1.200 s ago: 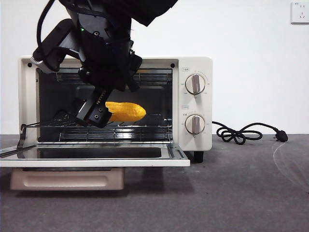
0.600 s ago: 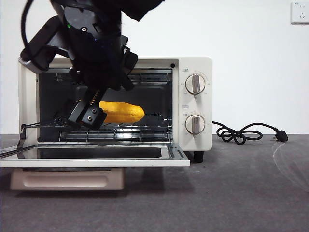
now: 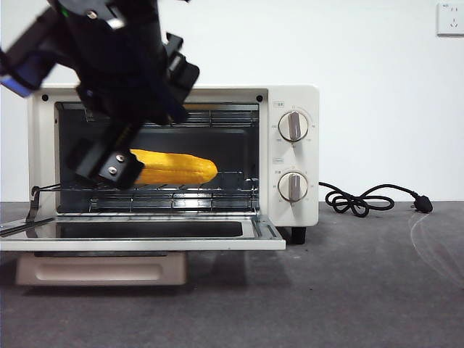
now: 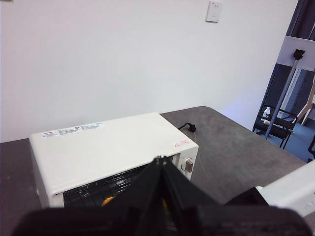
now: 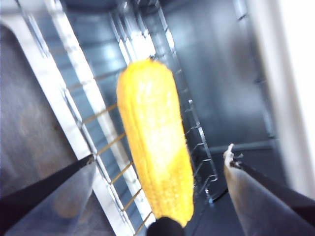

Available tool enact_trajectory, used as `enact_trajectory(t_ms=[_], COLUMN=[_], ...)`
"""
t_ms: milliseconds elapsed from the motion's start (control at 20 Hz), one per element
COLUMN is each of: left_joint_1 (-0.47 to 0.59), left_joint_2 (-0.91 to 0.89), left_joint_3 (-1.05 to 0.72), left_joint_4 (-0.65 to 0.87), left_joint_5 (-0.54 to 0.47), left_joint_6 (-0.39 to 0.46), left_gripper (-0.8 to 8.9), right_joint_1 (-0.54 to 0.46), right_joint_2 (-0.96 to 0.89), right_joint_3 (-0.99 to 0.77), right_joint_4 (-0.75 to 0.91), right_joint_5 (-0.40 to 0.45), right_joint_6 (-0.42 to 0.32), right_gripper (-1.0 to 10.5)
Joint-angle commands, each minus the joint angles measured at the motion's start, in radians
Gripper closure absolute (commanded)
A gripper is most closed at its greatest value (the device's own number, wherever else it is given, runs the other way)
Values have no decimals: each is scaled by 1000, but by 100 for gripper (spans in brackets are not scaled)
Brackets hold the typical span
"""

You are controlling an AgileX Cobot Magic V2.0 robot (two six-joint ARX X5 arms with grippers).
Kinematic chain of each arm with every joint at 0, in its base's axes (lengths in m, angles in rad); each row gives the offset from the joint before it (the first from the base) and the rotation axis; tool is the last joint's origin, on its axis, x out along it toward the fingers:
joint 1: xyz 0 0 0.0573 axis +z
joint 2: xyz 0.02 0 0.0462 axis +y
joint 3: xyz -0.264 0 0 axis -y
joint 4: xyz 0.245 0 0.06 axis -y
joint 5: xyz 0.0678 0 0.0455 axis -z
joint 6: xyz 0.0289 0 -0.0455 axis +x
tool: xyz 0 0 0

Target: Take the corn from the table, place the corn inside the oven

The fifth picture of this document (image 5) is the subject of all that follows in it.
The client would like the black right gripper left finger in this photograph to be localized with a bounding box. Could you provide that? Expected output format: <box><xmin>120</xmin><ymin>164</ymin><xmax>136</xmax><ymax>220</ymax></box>
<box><xmin>0</xmin><ymin>154</ymin><xmax>97</xmax><ymax>236</ymax></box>

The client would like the metal wire oven rack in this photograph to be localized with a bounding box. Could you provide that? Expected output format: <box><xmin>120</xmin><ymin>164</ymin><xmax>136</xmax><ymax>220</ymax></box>
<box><xmin>14</xmin><ymin>0</ymin><xmax>219</xmax><ymax>236</ymax></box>

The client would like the cream Toshiba toaster oven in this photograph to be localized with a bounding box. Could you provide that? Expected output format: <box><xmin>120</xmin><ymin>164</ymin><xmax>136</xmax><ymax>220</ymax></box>
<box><xmin>0</xmin><ymin>0</ymin><xmax>315</xmax><ymax>236</ymax></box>

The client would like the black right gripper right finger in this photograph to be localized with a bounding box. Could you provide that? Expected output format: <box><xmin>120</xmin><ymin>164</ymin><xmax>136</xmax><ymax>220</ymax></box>
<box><xmin>222</xmin><ymin>143</ymin><xmax>315</xmax><ymax>236</ymax></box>

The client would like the yellow corn cob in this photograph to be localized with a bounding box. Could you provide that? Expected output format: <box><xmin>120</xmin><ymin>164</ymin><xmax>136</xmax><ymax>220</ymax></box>
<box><xmin>116</xmin><ymin>58</ymin><xmax>195</xmax><ymax>228</ymax></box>

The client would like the glass oven door with handle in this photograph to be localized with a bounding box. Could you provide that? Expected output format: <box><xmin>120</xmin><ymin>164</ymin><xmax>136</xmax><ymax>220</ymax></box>
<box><xmin>0</xmin><ymin>23</ymin><xmax>128</xmax><ymax>236</ymax></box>

